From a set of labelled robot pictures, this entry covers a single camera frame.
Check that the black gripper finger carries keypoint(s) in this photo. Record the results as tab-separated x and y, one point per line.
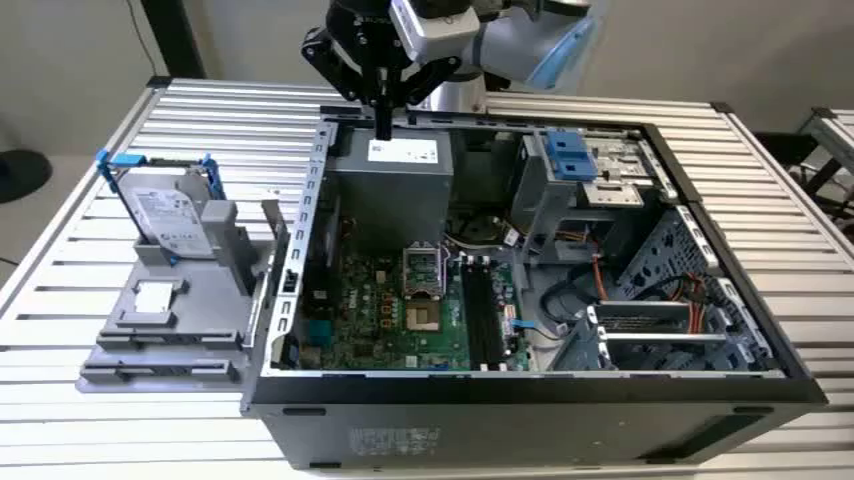
430	80
334	70

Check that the dark RAM stick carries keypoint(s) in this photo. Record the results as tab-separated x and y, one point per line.
174	371
183	342

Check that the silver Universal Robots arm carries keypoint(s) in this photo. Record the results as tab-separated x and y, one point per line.
507	45

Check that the black RAM slot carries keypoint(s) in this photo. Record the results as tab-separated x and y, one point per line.
478	310
487	310
495	310
469	310

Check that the grey power supply unit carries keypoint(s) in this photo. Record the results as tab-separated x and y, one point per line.
387	200

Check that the blue drive latch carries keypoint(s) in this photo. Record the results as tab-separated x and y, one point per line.
570	155

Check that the grey metal drive cage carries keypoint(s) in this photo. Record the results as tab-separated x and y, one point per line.
541	200

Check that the hard disk in blue carrier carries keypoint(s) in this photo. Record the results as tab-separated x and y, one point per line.
160	210

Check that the thin locking lever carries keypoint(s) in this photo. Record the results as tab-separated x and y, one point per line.
442	272

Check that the CPU socket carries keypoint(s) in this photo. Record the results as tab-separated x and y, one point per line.
423	315

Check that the green motherboard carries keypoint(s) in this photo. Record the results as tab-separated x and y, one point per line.
374	320

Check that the black round stand base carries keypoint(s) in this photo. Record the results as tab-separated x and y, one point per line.
20	175

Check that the grey parts rack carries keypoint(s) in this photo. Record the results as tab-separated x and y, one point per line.
200	310

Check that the teal expansion slot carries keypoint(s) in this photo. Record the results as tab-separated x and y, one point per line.
320	332

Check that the silver CPU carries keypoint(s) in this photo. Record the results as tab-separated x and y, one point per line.
154	297

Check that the black chair base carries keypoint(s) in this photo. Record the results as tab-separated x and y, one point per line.
787	147

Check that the metal disk bay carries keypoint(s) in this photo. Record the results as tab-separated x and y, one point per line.
641	339

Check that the black open PC case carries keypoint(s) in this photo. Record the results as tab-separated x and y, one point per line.
467	430

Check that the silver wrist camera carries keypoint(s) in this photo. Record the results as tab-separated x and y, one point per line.
434	30

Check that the black upright post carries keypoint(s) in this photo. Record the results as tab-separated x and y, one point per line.
176	40

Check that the graphics card with metal bracket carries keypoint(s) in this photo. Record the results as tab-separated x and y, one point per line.
270	225

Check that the aluminium frame table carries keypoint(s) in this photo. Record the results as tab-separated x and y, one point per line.
834	130

